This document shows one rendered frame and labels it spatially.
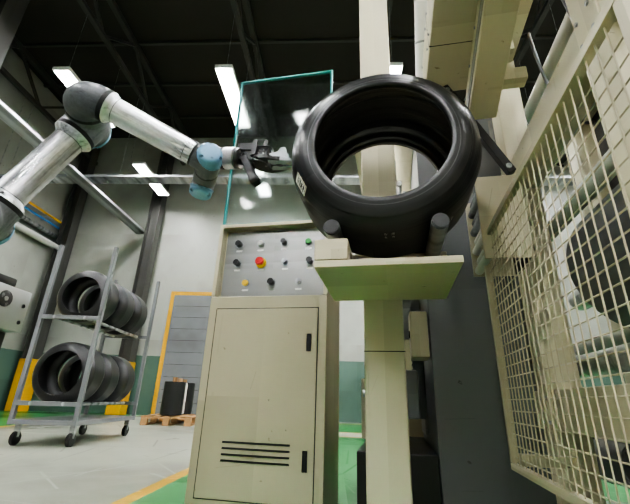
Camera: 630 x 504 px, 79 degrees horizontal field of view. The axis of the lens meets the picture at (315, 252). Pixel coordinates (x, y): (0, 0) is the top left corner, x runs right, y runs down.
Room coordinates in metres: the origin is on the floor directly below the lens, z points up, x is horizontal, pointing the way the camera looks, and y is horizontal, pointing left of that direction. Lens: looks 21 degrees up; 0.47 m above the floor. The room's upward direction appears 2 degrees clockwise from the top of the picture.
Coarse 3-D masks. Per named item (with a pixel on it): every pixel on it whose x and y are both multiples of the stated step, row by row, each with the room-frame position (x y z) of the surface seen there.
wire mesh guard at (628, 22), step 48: (624, 0) 0.34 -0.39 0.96; (576, 192) 0.57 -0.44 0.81; (624, 192) 0.45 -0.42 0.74; (624, 240) 0.48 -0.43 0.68; (576, 288) 0.64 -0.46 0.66; (624, 288) 0.51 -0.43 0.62; (528, 336) 0.92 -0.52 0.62; (624, 336) 0.54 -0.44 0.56; (528, 384) 0.98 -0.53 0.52; (576, 384) 0.71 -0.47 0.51; (624, 384) 0.57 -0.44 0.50; (528, 432) 1.04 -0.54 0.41; (576, 432) 0.76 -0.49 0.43; (624, 432) 0.60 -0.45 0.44; (624, 480) 0.63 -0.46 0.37
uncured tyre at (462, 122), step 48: (336, 96) 0.92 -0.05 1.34; (384, 96) 1.01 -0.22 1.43; (432, 96) 0.86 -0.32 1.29; (336, 144) 1.17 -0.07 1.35; (384, 144) 1.18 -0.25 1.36; (432, 144) 1.11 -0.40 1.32; (480, 144) 0.87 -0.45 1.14; (336, 192) 0.92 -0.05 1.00; (432, 192) 0.87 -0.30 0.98; (384, 240) 0.98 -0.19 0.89
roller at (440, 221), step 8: (440, 216) 0.87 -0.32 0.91; (432, 224) 0.88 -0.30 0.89; (440, 224) 0.87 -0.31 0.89; (448, 224) 0.87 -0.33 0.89; (432, 232) 0.91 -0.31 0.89; (440, 232) 0.89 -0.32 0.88; (432, 240) 0.96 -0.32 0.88; (440, 240) 0.95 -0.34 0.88; (432, 248) 1.01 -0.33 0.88; (440, 248) 1.01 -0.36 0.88; (424, 256) 1.13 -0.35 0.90
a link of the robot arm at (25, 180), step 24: (72, 120) 0.92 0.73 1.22; (48, 144) 0.93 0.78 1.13; (72, 144) 0.96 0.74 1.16; (96, 144) 1.02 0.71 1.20; (24, 168) 0.91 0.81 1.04; (48, 168) 0.94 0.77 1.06; (0, 192) 0.89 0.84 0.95; (24, 192) 0.93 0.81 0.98; (0, 216) 0.90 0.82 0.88; (0, 240) 0.97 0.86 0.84
